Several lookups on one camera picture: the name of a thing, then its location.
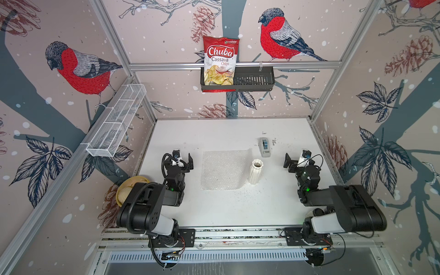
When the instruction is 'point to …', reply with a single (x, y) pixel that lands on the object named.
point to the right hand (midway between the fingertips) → (295, 152)
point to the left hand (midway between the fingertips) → (182, 151)
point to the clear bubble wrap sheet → (225, 170)
